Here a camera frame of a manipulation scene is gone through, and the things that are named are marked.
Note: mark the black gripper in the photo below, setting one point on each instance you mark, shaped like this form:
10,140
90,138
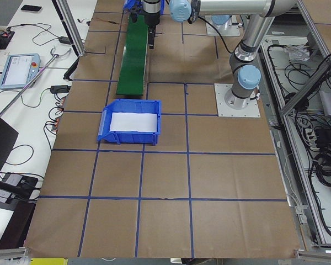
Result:
151,20

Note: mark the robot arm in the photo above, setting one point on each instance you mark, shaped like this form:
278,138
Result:
262,13
220,19

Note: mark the blue bin on right side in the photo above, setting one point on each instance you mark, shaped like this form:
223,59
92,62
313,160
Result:
128,4

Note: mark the blue bin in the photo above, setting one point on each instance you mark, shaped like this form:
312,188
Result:
129,106
128,4

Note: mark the green conveyor belt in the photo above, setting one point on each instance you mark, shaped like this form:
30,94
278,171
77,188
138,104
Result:
132,73

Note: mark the white foam pad left bin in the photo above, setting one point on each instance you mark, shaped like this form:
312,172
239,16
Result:
140,122

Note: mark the blue bin on left side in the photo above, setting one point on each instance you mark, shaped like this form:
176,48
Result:
129,106

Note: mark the teach pendant tablet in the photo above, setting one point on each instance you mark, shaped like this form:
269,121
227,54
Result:
19,70

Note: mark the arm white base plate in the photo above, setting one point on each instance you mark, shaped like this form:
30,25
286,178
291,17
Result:
230,106
231,28

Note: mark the aluminium frame post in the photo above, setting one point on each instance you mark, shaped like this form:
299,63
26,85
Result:
66,18

